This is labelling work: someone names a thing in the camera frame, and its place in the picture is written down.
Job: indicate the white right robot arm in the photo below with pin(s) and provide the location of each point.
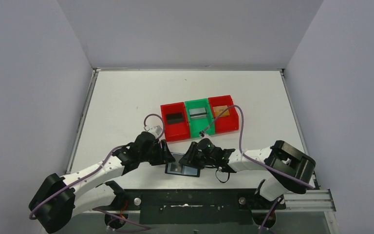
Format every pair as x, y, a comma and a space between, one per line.
291, 170

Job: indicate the red plastic bin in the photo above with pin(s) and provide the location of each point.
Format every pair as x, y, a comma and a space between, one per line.
176, 124
229, 120

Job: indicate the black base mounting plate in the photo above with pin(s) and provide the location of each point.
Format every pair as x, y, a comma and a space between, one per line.
199, 216

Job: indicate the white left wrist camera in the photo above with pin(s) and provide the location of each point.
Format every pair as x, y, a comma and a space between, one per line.
157, 130

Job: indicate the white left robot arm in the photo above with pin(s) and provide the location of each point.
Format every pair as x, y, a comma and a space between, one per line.
59, 198

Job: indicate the black leather card holder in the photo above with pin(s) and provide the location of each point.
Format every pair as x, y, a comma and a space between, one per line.
175, 168

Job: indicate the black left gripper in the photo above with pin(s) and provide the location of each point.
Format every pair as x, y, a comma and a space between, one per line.
163, 152

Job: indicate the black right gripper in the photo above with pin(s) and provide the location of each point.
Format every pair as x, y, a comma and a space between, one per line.
191, 155

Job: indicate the black card in bin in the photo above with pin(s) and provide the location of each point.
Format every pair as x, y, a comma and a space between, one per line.
174, 118

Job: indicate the gold card in bin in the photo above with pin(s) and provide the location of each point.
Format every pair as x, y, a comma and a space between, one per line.
222, 111

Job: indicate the aluminium frame rail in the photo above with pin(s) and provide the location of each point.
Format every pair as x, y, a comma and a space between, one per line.
132, 201

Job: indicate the silver card in bin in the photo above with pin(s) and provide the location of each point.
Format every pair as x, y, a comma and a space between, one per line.
197, 113

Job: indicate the left red plastic bin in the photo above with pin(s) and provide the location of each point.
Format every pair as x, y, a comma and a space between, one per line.
176, 124

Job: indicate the green plastic bin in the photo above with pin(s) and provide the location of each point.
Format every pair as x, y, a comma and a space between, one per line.
197, 125

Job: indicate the right red plastic bin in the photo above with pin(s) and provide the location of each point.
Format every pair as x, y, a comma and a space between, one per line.
229, 120

